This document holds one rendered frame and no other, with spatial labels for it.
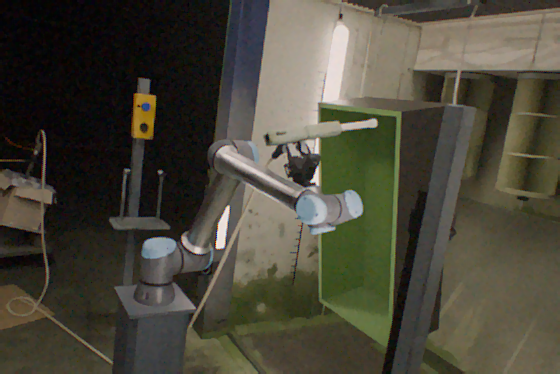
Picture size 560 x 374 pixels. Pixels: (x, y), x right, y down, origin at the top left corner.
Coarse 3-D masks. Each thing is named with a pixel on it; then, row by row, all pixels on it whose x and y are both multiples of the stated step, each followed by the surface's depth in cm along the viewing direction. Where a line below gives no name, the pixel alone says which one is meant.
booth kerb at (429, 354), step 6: (426, 348) 311; (426, 354) 311; (432, 354) 307; (438, 354) 303; (426, 360) 311; (432, 360) 307; (438, 360) 303; (444, 360) 299; (432, 366) 307; (438, 366) 302; (444, 366) 299; (450, 366) 295; (456, 366) 291; (438, 372) 302; (444, 372) 298; (450, 372) 295; (456, 372) 291; (462, 372) 287
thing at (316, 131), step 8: (288, 128) 167; (296, 128) 168; (304, 128) 169; (312, 128) 171; (320, 128) 172; (328, 128) 173; (336, 128) 175; (344, 128) 178; (352, 128) 180; (264, 136) 166; (272, 136) 163; (280, 136) 164; (288, 136) 165; (296, 136) 167; (304, 136) 168; (312, 136) 170; (320, 136) 173; (328, 136) 176; (272, 144) 165; (280, 144) 177; (280, 152) 179
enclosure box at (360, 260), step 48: (336, 144) 268; (384, 144) 266; (432, 144) 219; (336, 192) 276; (384, 192) 272; (336, 240) 285; (384, 240) 280; (336, 288) 294; (384, 288) 287; (384, 336) 251
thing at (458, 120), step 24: (456, 120) 105; (456, 144) 105; (432, 168) 110; (456, 168) 107; (432, 192) 110; (456, 192) 109; (432, 216) 110; (432, 240) 110; (432, 264) 111; (432, 288) 112; (408, 312) 115; (408, 336) 115; (408, 360) 115
